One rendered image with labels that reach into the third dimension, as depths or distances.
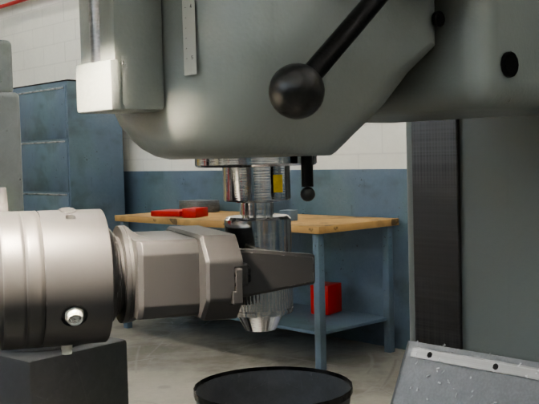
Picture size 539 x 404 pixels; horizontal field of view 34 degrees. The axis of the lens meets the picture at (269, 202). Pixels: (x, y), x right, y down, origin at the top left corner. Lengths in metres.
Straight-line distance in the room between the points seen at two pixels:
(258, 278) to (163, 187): 7.24
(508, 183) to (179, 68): 0.47
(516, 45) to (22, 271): 0.37
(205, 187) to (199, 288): 6.79
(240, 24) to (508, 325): 0.53
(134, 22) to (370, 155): 5.56
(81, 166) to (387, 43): 7.35
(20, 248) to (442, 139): 0.54
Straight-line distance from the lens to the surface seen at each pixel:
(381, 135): 6.02
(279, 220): 0.61
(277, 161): 0.58
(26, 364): 0.87
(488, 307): 0.96
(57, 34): 9.38
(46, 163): 8.15
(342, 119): 0.58
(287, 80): 0.46
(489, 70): 0.63
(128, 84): 0.54
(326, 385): 2.86
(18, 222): 0.57
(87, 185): 7.92
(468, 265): 0.97
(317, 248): 5.35
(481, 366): 0.96
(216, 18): 0.53
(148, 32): 0.55
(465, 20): 0.64
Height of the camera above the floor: 1.31
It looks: 3 degrees down
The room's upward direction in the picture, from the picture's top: 2 degrees counter-clockwise
